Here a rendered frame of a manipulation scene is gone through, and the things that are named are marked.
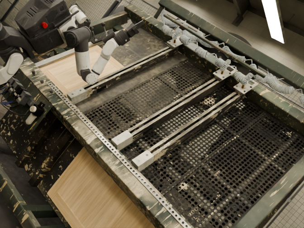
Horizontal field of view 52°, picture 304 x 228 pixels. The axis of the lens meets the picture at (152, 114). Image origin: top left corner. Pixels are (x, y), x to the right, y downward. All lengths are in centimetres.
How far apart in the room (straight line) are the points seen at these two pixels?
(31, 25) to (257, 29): 632
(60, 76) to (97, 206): 102
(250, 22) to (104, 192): 638
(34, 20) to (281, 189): 175
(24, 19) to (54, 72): 62
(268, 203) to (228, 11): 672
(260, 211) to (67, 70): 172
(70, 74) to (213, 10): 628
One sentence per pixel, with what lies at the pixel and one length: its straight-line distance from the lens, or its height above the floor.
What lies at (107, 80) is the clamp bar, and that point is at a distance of 237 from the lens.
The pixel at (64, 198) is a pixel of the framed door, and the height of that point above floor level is 33.
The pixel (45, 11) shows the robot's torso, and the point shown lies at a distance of 203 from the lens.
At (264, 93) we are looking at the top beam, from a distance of 246.
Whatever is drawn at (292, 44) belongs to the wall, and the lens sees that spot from 745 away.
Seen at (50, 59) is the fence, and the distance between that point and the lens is 267.
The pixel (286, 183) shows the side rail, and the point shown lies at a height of 139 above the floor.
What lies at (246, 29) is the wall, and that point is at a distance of 784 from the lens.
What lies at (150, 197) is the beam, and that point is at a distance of 178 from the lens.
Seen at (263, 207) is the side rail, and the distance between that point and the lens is 190.
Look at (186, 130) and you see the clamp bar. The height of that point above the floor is 126.
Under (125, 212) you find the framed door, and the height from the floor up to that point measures 61.
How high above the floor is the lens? 134
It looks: 4 degrees down
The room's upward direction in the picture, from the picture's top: 39 degrees clockwise
